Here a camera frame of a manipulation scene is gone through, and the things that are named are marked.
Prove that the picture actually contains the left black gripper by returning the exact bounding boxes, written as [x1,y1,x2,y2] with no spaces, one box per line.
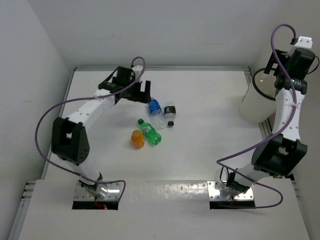
[122,77,150,103]

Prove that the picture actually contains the blue-label plastic bottle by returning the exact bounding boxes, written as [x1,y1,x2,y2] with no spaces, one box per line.
[148,98,165,131]

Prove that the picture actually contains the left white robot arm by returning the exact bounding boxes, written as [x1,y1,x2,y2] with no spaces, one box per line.
[51,65,151,200]

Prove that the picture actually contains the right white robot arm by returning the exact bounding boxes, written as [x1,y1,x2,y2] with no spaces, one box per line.
[223,47,316,196]

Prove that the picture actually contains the white bin black rim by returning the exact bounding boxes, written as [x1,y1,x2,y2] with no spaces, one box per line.
[239,68,276,124]

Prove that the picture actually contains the black-label small bottle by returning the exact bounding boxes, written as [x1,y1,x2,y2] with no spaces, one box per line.
[163,101,177,128]

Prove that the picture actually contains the orange juice bottle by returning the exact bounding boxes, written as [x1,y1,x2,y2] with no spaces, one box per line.
[131,130,145,149]

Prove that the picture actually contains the green plastic bottle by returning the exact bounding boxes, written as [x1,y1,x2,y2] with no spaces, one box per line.
[137,118,162,145]

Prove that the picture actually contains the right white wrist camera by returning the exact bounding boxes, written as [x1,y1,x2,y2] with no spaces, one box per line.
[292,36,313,49]

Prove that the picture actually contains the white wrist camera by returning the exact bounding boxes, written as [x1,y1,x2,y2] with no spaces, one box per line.
[131,65,144,77]
[292,36,313,49]

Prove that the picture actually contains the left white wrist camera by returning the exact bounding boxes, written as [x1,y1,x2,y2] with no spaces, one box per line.
[131,65,144,77]

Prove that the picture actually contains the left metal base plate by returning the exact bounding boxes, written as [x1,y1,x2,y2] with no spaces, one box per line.
[74,181,122,202]

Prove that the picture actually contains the metal base plate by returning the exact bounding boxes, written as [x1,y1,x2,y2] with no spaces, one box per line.
[207,180,254,202]
[74,181,122,202]

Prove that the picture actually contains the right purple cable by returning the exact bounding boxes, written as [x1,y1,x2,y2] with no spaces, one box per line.
[215,23,298,209]

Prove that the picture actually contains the purple cable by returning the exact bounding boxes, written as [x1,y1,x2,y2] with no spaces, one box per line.
[215,23,298,209]
[34,56,147,203]

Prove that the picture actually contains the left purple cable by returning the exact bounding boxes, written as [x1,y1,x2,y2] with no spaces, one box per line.
[34,56,147,203]

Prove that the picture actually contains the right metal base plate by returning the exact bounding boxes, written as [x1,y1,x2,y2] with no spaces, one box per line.
[207,180,254,202]

